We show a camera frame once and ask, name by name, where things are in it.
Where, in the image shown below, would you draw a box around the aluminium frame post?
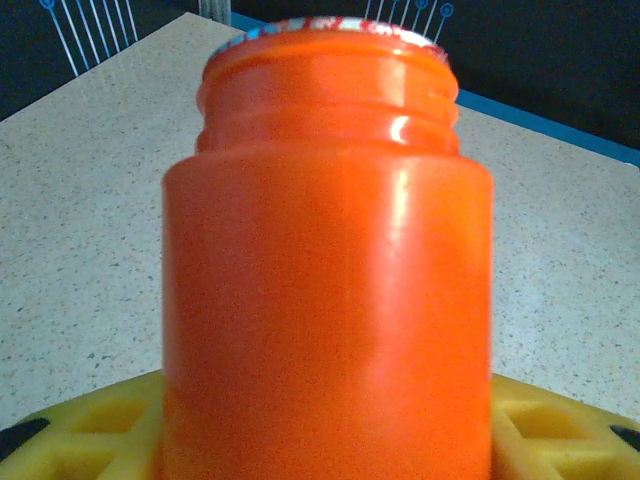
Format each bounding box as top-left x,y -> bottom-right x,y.
198,0 -> 233,26

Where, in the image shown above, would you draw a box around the orange pill bottle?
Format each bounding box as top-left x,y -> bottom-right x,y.
160,16 -> 496,480

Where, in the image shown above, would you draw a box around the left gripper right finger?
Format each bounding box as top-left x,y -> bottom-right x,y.
489,374 -> 640,480

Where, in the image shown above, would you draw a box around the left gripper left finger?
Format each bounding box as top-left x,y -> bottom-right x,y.
0,370 -> 166,480

